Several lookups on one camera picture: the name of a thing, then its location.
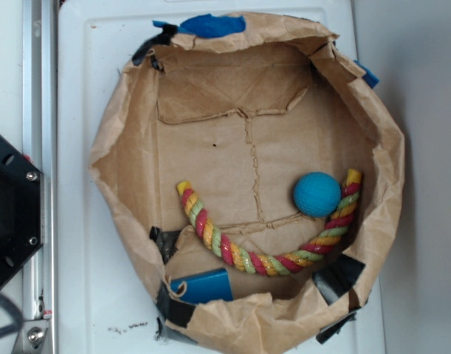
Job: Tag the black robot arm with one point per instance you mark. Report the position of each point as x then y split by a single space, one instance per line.
20 211

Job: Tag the blue rectangular block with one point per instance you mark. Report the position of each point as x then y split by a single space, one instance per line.
203 287

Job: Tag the brown paper bag tray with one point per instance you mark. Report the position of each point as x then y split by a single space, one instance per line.
243 118

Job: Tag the blue golf ball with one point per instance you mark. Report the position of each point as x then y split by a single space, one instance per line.
316 194

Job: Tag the white plastic tray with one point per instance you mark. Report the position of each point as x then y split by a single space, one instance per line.
103 305

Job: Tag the multicolour twisted rope toy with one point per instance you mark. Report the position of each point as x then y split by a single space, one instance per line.
336 226

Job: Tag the aluminium rail frame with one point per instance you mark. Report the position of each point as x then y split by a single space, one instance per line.
39 142

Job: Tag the metal corner bracket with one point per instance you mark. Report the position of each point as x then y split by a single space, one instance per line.
31 337

